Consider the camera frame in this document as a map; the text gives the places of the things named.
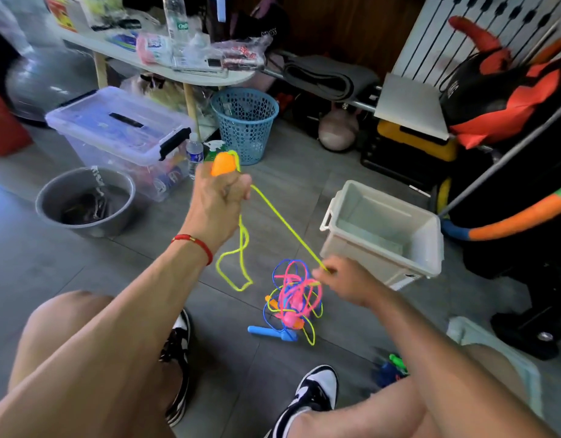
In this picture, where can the person's right hand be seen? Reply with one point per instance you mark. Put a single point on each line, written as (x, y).
(349, 283)

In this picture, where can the person's left hand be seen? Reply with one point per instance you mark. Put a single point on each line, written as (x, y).
(216, 205)

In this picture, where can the white plastic bin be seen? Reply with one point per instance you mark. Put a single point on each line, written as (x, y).
(381, 223)

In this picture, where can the person's left forearm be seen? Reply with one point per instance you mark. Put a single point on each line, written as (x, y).
(98, 351)

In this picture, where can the person's right forearm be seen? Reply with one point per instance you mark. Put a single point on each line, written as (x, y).
(454, 378)

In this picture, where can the person's right leg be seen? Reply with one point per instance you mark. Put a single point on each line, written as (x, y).
(371, 415)

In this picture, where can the person's leg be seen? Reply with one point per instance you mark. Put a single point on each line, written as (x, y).
(61, 333)
(371, 415)

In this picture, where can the white bin lid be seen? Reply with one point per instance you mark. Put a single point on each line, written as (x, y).
(504, 356)

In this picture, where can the person's left leg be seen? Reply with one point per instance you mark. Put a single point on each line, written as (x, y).
(61, 333)

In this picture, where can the small plastic water bottle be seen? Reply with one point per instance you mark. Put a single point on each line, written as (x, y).
(196, 155)

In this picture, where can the green spray bottle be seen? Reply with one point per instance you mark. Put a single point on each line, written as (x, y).
(214, 148)

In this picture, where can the blue mesh plastic basket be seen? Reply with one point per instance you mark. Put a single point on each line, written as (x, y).
(245, 127)

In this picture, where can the black white right shoe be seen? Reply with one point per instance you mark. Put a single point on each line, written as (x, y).
(312, 392)

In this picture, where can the black white shoe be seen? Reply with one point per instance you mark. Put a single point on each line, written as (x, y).
(312, 392)
(180, 378)

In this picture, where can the brown ball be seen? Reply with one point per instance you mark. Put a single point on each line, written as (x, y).
(339, 130)

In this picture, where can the clear bin with black latches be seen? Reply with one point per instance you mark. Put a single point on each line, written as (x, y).
(98, 123)

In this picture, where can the clear plastic bag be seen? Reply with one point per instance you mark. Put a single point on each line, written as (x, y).
(239, 52)

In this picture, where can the yellow black case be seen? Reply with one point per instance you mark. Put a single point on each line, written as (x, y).
(417, 141)

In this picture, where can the grey folded mat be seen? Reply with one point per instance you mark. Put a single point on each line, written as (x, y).
(321, 77)

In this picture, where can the grey metal basin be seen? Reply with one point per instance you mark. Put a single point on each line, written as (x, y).
(48, 200)

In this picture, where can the pink white packet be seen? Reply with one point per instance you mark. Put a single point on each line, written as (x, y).
(153, 48)

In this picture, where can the black white left shoe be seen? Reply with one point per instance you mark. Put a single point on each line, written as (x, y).
(180, 378)

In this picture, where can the multicoloured hula hoop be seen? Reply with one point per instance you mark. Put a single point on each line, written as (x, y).
(517, 219)

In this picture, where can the black maroon exercise machine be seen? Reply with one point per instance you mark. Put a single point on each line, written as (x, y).
(536, 305)

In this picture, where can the grey flat board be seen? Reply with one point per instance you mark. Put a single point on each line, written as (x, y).
(413, 105)

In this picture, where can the white round table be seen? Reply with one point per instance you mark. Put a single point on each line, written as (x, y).
(107, 45)

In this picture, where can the large plastic water bottle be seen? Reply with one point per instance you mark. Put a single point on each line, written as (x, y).
(175, 15)

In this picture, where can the white metal pole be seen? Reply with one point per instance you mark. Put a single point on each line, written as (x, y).
(504, 159)

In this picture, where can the white blue tumbler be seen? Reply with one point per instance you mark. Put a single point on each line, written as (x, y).
(218, 4)

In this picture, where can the grey exercise ball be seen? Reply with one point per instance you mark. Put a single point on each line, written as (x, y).
(43, 82)

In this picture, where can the red bag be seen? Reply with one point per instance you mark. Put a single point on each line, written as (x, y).
(5, 123)

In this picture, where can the black red inflatable toy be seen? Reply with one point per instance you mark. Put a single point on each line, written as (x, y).
(499, 95)

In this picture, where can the white radiator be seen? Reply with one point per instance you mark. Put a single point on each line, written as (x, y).
(444, 41)

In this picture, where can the white plastic bag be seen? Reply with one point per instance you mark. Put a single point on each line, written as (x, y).
(16, 22)

